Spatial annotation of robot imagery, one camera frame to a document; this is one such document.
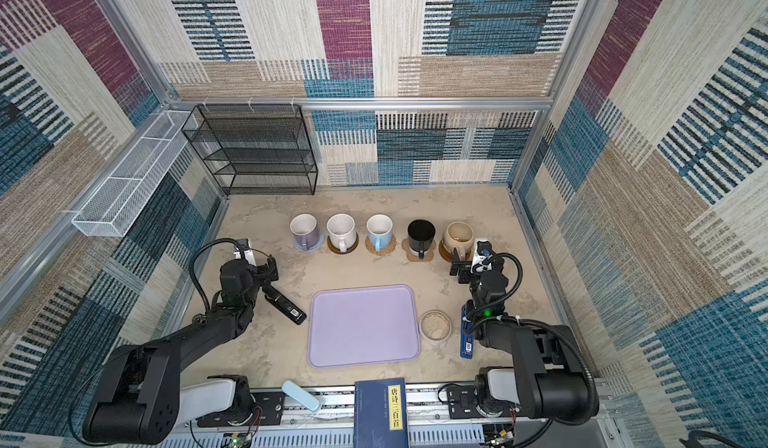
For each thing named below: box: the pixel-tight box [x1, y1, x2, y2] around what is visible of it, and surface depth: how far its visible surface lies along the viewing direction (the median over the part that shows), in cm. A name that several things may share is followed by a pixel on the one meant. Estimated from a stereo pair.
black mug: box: [407, 218, 437, 259], surface depth 98 cm
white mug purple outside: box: [289, 212, 321, 251], surface depth 101 cm
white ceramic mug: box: [326, 213, 357, 253], surface depth 100 cm
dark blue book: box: [353, 377, 410, 448], surface depth 73 cm
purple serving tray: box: [308, 284, 421, 368], surface depth 93 cm
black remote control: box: [262, 284, 307, 325], surface depth 89 cm
